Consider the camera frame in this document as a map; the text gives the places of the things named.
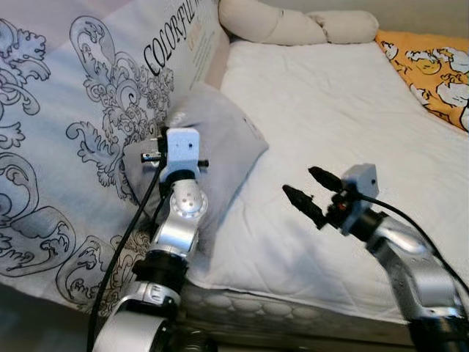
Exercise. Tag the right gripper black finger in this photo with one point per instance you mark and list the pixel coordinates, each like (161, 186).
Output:
(322, 178)
(304, 205)

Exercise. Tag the grey little bear pillow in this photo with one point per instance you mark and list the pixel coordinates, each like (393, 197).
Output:
(227, 139)

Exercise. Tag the yellow cartoon egg quilt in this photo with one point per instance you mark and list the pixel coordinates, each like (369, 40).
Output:
(432, 66)

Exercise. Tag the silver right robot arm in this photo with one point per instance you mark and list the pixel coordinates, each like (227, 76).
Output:
(410, 264)

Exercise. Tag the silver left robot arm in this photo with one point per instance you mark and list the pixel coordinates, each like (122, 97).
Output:
(179, 220)

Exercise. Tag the white quilted mattress pad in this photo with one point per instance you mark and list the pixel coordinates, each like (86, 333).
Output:
(344, 110)

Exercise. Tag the white cloth blue floral print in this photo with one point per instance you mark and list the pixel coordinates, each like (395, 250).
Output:
(73, 110)

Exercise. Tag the grey patterned mattress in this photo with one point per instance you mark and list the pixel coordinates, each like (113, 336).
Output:
(293, 312)

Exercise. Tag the long beige bolster pillow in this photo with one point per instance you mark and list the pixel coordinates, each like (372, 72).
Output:
(264, 22)

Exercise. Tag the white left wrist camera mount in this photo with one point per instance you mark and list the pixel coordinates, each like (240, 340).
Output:
(183, 150)

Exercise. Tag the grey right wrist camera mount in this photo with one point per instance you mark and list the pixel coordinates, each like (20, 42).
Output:
(360, 180)

